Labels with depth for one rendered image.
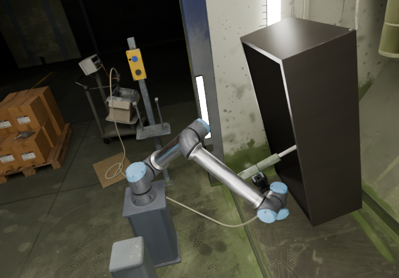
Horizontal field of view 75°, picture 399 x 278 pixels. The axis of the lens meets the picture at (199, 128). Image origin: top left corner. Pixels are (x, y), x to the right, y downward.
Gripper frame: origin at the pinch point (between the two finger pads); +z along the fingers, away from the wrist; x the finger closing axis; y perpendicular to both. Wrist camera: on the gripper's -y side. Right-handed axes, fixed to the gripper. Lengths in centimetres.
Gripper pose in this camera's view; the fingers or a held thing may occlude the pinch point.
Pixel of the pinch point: (255, 171)
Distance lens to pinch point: 180.9
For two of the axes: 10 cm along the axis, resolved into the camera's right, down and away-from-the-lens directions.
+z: -2.0, -4.8, 8.5
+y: 5.1, 6.9, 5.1
